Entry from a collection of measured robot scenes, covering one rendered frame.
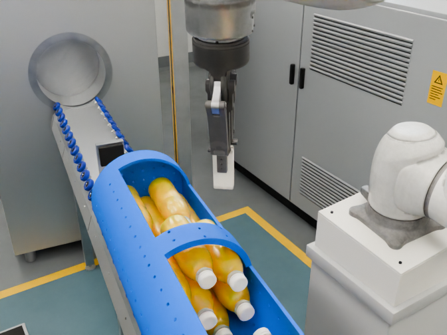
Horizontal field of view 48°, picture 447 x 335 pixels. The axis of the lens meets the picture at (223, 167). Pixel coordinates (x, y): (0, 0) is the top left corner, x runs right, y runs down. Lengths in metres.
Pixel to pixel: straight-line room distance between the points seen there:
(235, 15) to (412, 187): 0.73
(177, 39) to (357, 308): 1.15
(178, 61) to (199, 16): 1.37
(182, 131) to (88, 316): 1.13
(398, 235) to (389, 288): 0.13
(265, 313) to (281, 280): 1.71
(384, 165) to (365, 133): 1.44
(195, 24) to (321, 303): 1.08
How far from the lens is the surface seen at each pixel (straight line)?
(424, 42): 2.38
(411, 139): 1.23
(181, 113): 2.07
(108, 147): 1.87
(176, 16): 1.95
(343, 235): 1.36
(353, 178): 2.84
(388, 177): 1.26
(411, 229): 1.35
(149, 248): 1.11
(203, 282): 1.10
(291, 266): 2.98
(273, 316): 1.15
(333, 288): 1.48
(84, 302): 2.83
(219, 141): 0.69
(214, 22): 0.63
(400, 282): 1.28
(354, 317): 1.46
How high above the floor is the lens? 1.88
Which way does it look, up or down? 28 degrees down
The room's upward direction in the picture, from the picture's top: straight up
